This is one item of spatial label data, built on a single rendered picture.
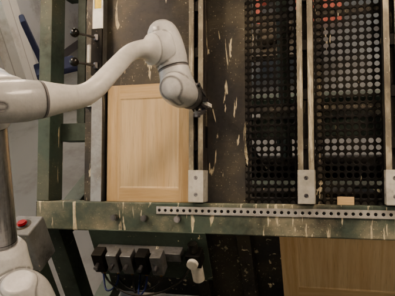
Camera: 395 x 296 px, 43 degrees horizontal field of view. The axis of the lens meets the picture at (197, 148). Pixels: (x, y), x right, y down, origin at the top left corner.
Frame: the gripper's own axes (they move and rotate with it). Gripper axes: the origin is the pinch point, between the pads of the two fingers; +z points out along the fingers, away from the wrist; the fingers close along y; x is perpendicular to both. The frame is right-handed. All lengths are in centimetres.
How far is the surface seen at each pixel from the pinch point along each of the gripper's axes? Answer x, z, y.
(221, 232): -5.3, 3.6, -49.0
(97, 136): 48.1, 4.0, -10.8
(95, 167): 49, 4, -24
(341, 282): -49, 48, -74
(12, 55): 328, 320, 117
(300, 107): -35.5, 1.8, -2.0
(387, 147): -65, 2, -17
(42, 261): 64, -11, -61
